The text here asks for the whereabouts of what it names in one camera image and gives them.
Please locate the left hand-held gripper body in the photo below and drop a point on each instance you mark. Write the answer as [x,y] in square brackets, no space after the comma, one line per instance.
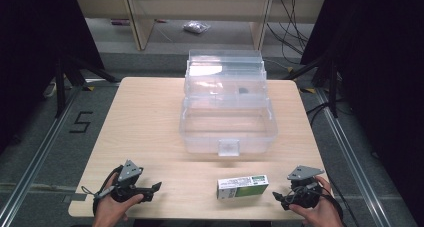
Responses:
[129,173]

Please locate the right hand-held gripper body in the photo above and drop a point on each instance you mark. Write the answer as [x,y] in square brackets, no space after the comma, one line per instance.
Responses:
[305,187]

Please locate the white and green carton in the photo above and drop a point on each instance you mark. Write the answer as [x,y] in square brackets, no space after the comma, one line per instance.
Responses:
[245,188]

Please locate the clear plastic storage box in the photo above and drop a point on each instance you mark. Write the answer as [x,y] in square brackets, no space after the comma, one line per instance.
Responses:
[230,140]

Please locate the person's right hand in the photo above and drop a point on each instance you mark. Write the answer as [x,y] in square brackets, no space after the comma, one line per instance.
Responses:
[321,212]

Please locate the person's left hand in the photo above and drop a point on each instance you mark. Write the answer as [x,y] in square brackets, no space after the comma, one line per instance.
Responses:
[110,208]

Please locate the black metal stand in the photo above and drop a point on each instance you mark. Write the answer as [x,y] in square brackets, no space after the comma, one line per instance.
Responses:
[60,87]
[332,90]

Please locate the beige wooden shelf unit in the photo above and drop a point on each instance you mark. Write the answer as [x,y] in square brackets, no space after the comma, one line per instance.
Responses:
[140,23]

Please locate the crumpled clear plastic bag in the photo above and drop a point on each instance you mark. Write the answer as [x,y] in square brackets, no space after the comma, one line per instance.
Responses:
[196,27]

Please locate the aluminium floor rail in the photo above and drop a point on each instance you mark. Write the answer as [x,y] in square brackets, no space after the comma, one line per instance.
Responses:
[353,160]
[36,160]

